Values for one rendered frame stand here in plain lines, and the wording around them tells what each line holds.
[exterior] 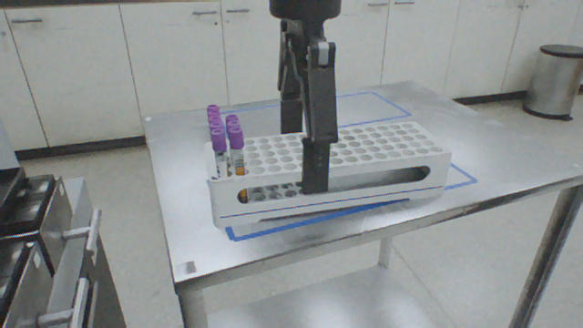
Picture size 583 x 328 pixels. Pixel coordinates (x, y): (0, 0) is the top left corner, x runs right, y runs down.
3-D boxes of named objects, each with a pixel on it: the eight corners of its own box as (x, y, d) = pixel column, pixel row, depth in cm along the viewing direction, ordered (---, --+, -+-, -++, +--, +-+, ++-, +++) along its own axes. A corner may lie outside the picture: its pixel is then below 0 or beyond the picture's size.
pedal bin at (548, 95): (550, 125, 276) (574, 56, 253) (509, 105, 308) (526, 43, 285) (586, 119, 284) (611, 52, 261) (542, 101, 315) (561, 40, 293)
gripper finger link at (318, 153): (324, 123, 43) (334, 135, 40) (322, 165, 45) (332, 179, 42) (311, 124, 42) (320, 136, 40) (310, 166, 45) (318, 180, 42)
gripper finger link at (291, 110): (281, 102, 52) (280, 100, 53) (281, 150, 56) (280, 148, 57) (303, 100, 53) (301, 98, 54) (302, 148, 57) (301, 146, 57)
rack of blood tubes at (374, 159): (213, 228, 46) (208, 182, 43) (208, 183, 55) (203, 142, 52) (445, 194, 53) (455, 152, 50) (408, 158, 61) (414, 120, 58)
